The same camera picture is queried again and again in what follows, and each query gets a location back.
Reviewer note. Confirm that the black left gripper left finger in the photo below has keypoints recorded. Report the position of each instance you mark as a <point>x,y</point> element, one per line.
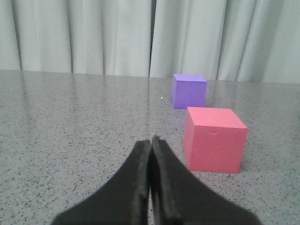
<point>122,200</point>

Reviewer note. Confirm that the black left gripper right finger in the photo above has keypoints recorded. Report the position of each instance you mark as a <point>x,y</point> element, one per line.
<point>179,198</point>

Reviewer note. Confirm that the pink foam cube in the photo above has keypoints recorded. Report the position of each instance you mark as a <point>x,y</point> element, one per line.
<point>214,140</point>

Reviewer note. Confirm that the purple foam cube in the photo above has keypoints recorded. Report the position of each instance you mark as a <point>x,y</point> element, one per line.
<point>188,90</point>

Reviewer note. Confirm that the grey pleated curtain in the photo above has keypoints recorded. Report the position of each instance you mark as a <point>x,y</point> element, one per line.
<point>227,40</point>

